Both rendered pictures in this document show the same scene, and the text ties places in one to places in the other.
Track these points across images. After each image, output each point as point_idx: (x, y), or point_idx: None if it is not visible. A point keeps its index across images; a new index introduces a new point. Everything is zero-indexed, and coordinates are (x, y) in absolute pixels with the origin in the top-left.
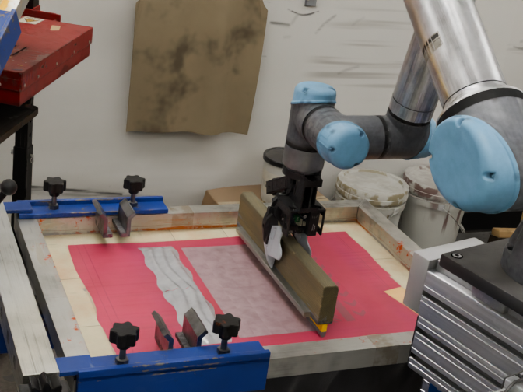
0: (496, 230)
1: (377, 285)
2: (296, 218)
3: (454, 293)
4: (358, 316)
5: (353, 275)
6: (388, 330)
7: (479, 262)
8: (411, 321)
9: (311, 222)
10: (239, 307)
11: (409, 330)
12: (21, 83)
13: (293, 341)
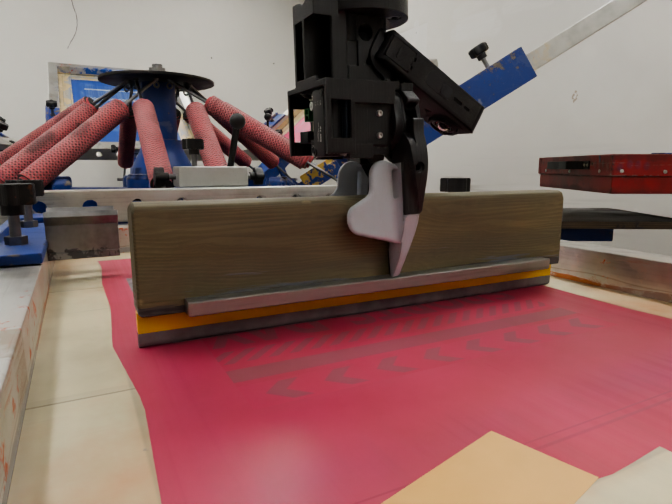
0: None
1: (531, 419)
2: (306, 114)
3: None
4: (258, 386)
5: (539, 378)
6: (169, 438)
7: None
8: (260, 501)
9: (316, 119)
10: None
11: (176, 493)
12: (613, 166)
13: (126, 324)
